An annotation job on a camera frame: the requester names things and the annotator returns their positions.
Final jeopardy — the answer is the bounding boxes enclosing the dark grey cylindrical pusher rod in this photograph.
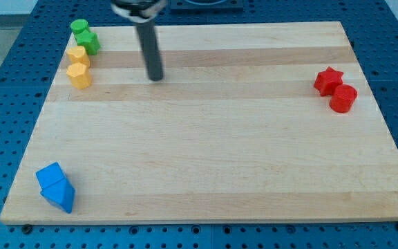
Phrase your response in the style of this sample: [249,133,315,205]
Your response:
[135,20,164,82]

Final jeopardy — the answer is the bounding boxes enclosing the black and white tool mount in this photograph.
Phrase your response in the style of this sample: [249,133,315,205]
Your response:
[111,0,168,23]

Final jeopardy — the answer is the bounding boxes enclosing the blue cube block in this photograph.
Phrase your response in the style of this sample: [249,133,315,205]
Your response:
[35,162,66,190]

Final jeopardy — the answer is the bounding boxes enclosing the green cylinder block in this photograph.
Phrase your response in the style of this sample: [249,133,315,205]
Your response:
[70,19,90,35]

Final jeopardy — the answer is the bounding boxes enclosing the yellow pentagon block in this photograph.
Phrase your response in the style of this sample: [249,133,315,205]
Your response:
[66,46,91,67]

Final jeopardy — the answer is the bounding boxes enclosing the dark blue base plate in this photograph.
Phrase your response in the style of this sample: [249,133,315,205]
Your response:
[169,0,245,12]

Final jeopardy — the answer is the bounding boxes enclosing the red cylinder block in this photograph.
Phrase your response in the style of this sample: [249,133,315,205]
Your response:
[329,84,358,113]

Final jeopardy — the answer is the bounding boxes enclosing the blue triangular prism block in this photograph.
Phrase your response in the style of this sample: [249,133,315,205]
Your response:
[40,178,75,214]

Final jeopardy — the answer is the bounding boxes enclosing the red star block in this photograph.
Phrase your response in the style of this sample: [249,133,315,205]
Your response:
[314,66,344,97]

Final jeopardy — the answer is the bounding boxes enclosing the light wooden board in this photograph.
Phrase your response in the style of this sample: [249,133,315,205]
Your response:
[0,21,398,225]

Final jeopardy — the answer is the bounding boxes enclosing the yellow hexagon block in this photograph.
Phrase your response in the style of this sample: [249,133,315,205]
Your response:
[66,62,92,89]

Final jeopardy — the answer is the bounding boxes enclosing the green star block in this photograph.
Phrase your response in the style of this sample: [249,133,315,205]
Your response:
[75,30,100,55]

